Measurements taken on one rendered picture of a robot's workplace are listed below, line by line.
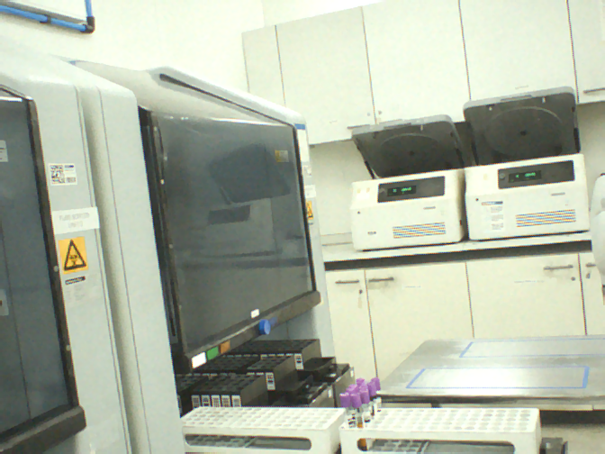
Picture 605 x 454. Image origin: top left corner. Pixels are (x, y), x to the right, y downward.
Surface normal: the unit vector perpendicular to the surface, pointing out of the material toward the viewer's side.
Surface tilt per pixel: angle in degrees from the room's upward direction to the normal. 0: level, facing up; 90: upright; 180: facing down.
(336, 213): 90
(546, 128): 142
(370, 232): 90
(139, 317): 90
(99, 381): 90
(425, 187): 59
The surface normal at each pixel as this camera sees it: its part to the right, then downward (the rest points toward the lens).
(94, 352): 0.92, -0.09
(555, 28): -0.38, 0.10
